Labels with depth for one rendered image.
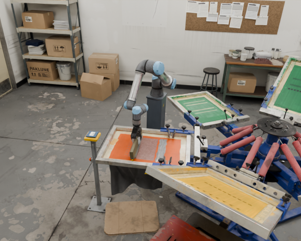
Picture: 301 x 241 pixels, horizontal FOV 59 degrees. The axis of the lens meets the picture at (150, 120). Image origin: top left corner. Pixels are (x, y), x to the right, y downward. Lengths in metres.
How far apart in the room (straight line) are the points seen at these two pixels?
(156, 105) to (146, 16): 3.31
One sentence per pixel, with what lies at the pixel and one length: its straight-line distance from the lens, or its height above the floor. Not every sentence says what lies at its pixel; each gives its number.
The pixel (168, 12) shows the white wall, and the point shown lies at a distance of 5.85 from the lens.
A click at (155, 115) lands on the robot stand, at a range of 2.93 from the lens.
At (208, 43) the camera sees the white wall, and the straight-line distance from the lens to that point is 5.94.
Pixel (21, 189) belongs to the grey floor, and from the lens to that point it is 3.73.
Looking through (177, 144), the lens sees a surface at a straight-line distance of 2.53.
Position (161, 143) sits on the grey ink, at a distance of 2.52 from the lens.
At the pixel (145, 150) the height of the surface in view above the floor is 0.95.
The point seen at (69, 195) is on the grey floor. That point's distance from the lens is 3.46.
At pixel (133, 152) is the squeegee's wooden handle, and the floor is 1.05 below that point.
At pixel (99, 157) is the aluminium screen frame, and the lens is 2.31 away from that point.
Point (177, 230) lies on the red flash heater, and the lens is 1.63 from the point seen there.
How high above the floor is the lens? 2.38
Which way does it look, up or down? 30 degrees down
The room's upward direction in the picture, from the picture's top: 1 degrees clockwise
